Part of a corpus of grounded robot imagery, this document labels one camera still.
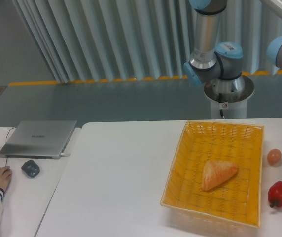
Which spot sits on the red bell pepper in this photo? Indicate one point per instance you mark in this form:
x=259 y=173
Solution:
x=275 y=195

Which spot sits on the dark grey small case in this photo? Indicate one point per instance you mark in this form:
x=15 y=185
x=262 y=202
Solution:
x=31 y=169

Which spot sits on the black computer mouse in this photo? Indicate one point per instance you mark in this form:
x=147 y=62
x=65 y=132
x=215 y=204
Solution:
x=7 y=175

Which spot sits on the brown egg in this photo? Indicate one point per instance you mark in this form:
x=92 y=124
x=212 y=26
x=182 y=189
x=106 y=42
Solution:
x=274 y=156

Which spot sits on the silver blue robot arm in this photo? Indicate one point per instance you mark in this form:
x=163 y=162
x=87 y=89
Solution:
x=219 y=66

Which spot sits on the yellow woven basket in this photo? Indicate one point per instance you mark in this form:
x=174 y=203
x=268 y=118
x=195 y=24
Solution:
x=237 y=199

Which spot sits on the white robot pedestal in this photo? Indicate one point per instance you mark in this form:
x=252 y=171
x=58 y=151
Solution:
x=228 y=98

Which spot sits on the silver closed laptop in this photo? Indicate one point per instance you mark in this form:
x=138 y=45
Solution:
x=39 y=139

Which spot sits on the triangular bread pastry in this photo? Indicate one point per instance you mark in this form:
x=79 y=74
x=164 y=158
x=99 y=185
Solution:
x=216 y=173

